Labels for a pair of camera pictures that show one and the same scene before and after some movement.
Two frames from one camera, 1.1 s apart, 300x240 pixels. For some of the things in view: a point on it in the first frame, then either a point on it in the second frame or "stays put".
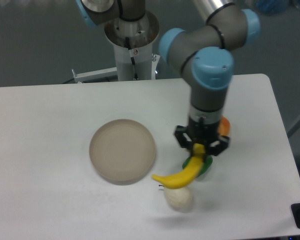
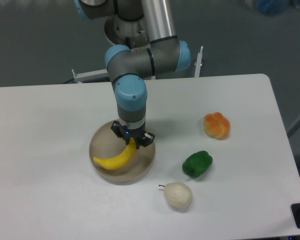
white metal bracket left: (80, 78) stays put
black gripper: (199, 132) → (125, 132)
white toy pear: (179, 199) stays put
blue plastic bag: (272, 7) stays put
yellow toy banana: (187, 174) → (121, 160)
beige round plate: (122, 151) stays put
